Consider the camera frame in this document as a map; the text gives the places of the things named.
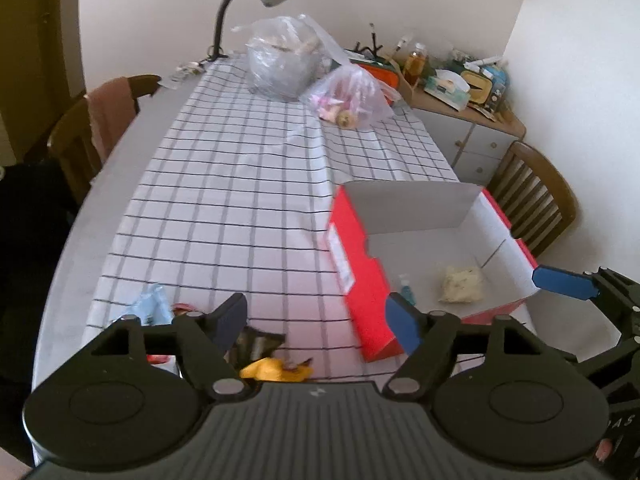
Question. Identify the small clear plastic bag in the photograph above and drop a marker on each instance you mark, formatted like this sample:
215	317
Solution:
345	95

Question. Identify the wooden slatted chair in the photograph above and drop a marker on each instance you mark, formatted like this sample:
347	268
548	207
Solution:
545	175

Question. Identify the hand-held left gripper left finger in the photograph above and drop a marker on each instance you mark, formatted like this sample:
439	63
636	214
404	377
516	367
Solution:
234	316

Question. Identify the amber bottle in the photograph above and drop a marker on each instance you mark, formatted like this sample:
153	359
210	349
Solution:
415	67

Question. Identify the red cardboard box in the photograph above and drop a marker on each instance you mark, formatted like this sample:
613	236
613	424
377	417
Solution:
372	310

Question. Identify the red snack packet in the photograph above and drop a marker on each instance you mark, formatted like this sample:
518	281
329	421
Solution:
184	307

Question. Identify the pink cloth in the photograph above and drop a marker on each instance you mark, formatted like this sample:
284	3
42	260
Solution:
107	115

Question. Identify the white teal tissue box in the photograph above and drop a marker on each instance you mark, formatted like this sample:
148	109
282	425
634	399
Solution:
445	85

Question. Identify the white corner cabinet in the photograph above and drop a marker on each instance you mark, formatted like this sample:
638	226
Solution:
475	145

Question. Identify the checkered white tablecloth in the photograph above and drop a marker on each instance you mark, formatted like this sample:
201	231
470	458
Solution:
225	185

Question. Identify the yellow tissue box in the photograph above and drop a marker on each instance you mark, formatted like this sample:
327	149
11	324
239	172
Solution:
477	87

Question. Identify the person's right hand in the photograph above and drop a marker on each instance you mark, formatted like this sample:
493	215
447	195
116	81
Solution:
603	449

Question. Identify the dark striped snack packet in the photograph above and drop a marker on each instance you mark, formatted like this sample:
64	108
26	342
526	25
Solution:
260	345

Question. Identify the orange pouch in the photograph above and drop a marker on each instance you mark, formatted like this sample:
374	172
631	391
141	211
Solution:
385	77

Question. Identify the small blue-capped bottle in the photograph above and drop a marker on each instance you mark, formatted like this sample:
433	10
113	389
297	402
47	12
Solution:
407	292

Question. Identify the brown door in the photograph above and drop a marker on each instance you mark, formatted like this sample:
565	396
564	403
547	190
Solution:
30	60

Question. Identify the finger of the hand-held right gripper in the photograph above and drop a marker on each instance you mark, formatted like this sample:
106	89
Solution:
562	281

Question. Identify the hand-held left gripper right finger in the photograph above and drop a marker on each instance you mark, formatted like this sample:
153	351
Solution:
402	322

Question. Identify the blue printed packet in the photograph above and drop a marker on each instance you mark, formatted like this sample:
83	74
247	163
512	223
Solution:
500	85

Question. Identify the large clear plastic bag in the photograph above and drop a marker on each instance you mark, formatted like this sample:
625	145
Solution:
280	65

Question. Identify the cream sponge-like lump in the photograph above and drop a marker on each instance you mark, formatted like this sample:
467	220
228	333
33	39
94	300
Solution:
462	285

